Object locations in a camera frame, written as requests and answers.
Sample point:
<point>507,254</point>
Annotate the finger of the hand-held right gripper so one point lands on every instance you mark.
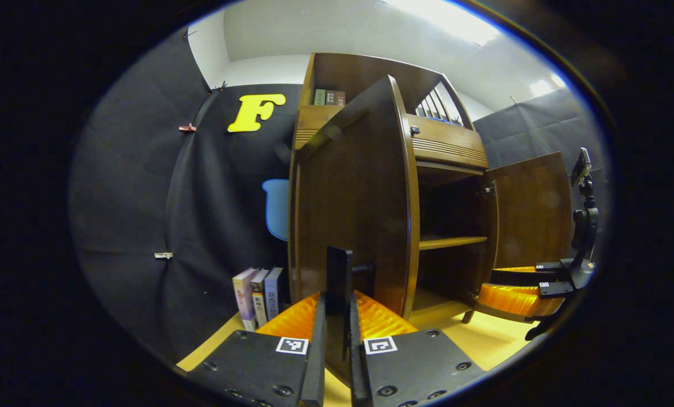
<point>554,289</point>
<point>523,278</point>

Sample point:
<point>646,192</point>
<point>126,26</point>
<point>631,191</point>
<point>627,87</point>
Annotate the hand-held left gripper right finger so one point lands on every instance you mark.
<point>358,373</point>

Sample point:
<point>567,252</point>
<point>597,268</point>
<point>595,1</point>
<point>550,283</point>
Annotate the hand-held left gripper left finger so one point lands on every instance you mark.
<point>314,367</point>

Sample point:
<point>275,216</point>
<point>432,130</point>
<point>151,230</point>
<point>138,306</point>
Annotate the wooden shoe cabinet door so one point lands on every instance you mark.
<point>532,215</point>
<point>359,198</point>

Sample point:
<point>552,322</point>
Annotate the wooden double-door shoe cabinet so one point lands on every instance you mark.
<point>365,70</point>

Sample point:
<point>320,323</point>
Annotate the wooden cabinet drawer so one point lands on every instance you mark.
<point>450,141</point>

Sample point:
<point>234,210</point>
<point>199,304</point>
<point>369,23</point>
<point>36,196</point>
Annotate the lilac blue book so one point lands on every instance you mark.
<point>273,294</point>

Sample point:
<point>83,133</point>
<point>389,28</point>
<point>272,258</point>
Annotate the pale pink book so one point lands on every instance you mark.
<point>243,299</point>

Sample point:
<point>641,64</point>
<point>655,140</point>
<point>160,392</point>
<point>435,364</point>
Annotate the grey backdrop cloth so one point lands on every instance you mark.
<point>540,130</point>

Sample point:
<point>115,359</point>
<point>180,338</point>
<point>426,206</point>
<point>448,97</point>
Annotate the blue object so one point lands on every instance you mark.
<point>441,119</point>

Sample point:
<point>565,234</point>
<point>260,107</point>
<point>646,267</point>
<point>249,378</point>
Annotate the white clip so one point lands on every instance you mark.
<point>163,255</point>

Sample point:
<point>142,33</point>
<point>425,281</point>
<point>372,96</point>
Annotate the small ceiling light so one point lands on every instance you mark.
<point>546,86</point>

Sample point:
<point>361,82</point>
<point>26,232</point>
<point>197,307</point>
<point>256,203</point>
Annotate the dark brown book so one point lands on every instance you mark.
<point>331,98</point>

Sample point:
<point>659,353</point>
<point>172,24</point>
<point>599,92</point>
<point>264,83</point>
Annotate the green book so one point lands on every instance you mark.
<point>319,97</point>

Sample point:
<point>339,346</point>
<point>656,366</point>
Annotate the red clip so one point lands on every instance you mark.
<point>188,128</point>

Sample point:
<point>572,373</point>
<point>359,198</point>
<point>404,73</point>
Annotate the black clip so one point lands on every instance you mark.
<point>221,87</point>

